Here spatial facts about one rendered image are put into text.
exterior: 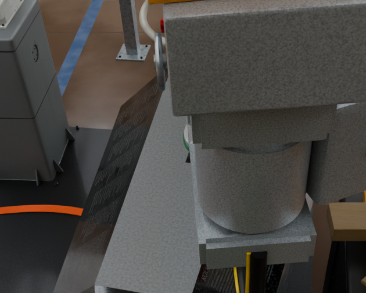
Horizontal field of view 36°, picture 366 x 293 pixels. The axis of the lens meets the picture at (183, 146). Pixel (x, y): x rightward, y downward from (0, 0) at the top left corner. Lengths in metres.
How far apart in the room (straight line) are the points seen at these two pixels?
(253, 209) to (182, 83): 0.33
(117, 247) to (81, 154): 1.63
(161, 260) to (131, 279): 0.09
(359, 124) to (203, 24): 0.38
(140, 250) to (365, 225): 0.61
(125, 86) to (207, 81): 2.94
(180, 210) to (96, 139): 1.66
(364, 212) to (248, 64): 1.06
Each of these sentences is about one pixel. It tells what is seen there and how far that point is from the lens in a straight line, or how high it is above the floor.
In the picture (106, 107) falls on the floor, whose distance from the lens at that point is 3.40.
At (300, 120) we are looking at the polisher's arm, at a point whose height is 1.53.
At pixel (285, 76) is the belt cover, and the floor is 1.65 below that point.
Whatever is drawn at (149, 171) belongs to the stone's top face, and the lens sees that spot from 1.68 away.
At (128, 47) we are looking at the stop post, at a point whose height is 0.06.
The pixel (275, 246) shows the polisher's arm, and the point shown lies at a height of 1.26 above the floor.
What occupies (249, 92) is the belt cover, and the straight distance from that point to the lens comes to 0.64.
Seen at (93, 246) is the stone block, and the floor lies 0.79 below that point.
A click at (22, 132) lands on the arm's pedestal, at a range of 2.80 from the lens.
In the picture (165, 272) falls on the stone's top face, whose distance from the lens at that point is 1.43.
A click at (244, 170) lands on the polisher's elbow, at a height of 1.43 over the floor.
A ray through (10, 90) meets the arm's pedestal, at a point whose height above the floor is 0.58.
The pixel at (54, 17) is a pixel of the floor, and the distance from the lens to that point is 4.51.
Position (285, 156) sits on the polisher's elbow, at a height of 1.45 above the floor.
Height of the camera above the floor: 2.01
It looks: 41 degrees down
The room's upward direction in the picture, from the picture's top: 4 degrees counter-clockwise
